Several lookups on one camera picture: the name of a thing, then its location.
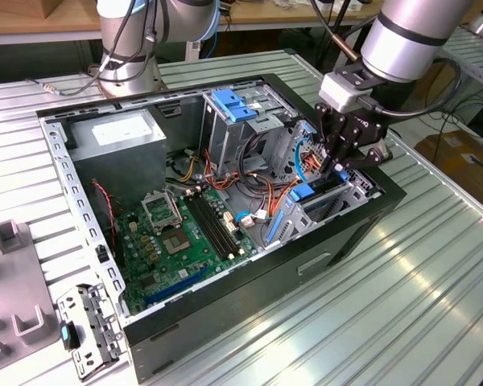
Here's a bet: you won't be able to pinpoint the CPU socket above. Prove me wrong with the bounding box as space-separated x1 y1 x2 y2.
160 227 194 257

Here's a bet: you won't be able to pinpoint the black latch with teal tab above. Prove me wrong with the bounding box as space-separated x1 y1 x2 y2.
59 319 82 351

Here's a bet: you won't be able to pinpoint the black camera cable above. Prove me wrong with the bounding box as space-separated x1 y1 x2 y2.
356 57 464 118

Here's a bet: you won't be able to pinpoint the black open PC case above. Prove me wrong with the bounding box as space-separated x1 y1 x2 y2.
35 72 407 385

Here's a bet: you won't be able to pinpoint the blue plastic drive latch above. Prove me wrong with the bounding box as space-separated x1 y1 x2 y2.
211 88 258 124

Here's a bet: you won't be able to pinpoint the grey metal disk bay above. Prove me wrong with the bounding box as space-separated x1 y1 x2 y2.
261 120 383 248

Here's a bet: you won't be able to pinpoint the large brown cardboard box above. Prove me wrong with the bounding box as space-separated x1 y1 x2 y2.
414 130 483 206

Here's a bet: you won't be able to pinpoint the green motherboard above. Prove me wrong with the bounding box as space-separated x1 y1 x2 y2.
114 187 262 317

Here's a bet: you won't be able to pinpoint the brown boxes under side table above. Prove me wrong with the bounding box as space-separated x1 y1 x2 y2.
404 60 464 106

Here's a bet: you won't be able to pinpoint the blue expansion slot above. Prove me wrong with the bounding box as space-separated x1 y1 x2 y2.
144 267 210 306

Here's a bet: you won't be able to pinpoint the yellow black power wire bundle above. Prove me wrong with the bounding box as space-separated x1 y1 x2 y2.
178 155 199 183

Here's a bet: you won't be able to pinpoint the orange red power wire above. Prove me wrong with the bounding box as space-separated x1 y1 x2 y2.
176 138 327 220

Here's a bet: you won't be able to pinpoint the wooden desk with white legs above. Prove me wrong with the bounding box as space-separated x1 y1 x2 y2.
0 0 387 45

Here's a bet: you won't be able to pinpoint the red black fan wire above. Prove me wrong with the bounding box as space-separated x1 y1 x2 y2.
89 180 118 258

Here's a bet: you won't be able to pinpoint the cable with brown connector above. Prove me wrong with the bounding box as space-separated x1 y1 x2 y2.
308 0 364 62

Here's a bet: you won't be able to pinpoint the grey parts rack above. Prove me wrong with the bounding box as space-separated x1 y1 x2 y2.
0 219 61 386

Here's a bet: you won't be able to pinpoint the black tripod stand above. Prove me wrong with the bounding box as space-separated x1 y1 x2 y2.
313 0 352 77

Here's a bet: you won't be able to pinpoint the metal socket cover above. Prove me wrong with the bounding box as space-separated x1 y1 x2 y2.
140 191 184 234

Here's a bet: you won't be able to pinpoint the metal card retention bracket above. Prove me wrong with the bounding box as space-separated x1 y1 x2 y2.
56 283 126 381

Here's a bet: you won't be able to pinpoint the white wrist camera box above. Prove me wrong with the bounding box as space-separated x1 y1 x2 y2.
319 66 382 113

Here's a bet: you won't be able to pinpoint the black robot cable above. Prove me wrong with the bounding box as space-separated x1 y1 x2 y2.
26 0 162 97

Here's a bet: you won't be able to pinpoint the black RAM slot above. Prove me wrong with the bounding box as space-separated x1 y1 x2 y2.
200 192 242 254
186 195 227 261
196 194 237 257
190 195 231 259

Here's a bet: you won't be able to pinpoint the grey power supply unit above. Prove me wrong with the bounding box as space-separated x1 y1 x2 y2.
66 108 168 210

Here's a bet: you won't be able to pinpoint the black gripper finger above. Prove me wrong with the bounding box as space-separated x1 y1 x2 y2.
314 102 348 175
332 139 392 175

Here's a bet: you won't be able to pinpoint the grey optical drive cage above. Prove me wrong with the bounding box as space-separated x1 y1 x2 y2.
199 86 299 178

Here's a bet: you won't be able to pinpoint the blue data wire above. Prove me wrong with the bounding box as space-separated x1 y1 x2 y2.
233 119 320 228

